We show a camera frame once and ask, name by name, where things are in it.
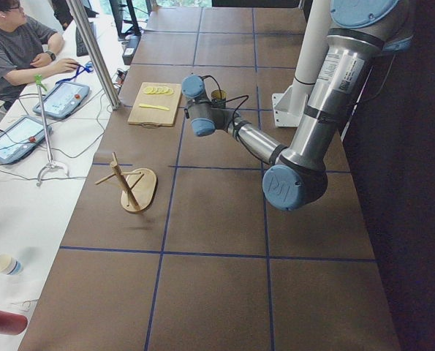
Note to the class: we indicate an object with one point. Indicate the red bottle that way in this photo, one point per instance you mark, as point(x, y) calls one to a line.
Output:
point(12, 324)

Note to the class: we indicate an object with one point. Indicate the far teach pendant tablet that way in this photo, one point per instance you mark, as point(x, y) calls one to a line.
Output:
point(62, 100)

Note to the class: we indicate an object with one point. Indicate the wooden cutting board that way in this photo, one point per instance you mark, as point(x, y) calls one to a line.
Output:
point(155, 118)

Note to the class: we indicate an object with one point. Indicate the near teach pendant tablet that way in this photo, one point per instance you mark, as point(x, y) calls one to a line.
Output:
point(20, 139)

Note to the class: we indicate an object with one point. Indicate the person in grey shirt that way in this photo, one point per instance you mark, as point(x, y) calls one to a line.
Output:
point(27, 48)

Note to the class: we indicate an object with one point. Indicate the black keyboard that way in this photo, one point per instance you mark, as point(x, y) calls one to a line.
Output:
point(81, 48)

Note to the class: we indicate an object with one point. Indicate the silver grabber stick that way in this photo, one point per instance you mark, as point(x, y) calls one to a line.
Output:
point(52, 164)

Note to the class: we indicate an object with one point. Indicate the white paper cup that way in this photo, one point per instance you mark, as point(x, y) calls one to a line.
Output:
point(10, 265)

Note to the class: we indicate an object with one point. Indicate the teal mug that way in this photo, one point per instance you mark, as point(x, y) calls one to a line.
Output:
point(219, 98)

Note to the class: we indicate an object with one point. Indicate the wooden cup storage rack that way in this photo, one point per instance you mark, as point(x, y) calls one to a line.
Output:
point(137, 187)

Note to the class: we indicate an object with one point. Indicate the black monitor stand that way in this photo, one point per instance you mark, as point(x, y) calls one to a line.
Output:
point(125, 19)

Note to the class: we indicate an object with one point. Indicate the teach pendant tablet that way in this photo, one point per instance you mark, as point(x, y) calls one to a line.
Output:
point(62, 100)
point(20, 139)

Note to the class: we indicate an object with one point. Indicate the black box with label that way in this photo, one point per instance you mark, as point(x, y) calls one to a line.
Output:
point(130, 47)

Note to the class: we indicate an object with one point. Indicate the yellow plastic knife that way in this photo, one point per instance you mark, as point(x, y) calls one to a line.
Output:
point(156, 107)

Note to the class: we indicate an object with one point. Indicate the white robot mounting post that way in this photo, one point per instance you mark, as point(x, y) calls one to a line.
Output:
point(288, 107)

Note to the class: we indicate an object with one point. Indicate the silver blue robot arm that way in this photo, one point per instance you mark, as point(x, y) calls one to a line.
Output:
point(341, 39)

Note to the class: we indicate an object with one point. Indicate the lemon slice one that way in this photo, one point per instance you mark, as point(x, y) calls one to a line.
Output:
point(148, 89)

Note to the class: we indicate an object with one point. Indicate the aluminium frame post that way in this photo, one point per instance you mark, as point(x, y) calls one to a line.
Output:
point(78, 12)

